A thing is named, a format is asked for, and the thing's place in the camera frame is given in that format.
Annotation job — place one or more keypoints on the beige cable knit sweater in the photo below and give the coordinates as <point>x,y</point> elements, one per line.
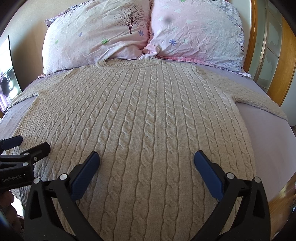
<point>146,119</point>

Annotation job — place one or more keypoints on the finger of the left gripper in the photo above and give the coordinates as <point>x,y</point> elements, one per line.
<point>35,154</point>
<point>10,143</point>

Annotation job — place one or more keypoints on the wooden bed frame rail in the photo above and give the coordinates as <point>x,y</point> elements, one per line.
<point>281,207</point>

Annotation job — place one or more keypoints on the wooden wardrobe with glass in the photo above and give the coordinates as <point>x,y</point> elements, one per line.
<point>273,63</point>

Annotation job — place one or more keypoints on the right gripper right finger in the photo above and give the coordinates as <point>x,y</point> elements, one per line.
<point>242,211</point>

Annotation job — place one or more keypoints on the lavender bed sheet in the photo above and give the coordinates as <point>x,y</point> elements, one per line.
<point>272,138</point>

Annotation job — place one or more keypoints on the dark framed picture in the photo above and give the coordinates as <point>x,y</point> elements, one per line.
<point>9,83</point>

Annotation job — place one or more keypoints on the pink floral pillow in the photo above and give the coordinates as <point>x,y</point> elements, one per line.
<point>202,32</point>

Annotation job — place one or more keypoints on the wooden headboard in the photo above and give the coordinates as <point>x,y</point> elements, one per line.
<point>252,35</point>

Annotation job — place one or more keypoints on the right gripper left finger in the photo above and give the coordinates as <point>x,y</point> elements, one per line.
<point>41,219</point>

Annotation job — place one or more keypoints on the pink tree print pillow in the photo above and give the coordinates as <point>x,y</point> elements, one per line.
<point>95,30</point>

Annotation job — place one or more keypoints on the person's left hand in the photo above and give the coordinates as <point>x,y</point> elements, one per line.
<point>6,200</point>

